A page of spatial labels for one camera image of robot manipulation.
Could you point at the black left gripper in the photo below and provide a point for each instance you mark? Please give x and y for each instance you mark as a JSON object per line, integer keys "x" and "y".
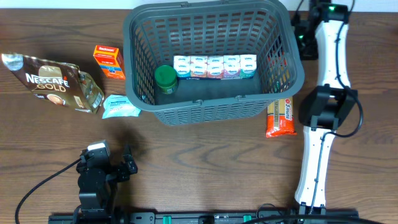
{"x": 125, "y": 172}

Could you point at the green lid glass jar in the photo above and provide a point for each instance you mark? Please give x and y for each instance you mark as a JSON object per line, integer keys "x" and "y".
{"x": 166, "y": 79}

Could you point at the Kleenex tissue multipack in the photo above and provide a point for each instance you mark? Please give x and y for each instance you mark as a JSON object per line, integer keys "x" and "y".
{"x": 215, "y": 67}

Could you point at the San Remo spaghetti packet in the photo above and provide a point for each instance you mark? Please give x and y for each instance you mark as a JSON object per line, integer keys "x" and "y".
{"x": 280, "y": 114}

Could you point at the Nescafe Gold coffee pouch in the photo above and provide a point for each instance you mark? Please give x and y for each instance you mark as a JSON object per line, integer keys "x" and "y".
{"x": 62, "y": 84}

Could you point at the dark grey plastic basket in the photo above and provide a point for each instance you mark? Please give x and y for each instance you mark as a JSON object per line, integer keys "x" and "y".
{"x": 155, "y": 33}

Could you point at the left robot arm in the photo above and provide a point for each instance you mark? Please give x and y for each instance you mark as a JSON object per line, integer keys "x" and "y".
{"x": 98, "y": 183}

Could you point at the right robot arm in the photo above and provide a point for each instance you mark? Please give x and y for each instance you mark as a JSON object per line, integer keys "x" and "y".
{"x": 322, "y": 37}

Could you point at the light blue wipes pack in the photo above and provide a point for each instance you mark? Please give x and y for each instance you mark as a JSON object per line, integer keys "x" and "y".
{"x": 119, "y": 106}

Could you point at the orange Redoxon box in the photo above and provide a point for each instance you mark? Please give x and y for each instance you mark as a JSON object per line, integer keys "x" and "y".
{"x": 110, "y": 61}

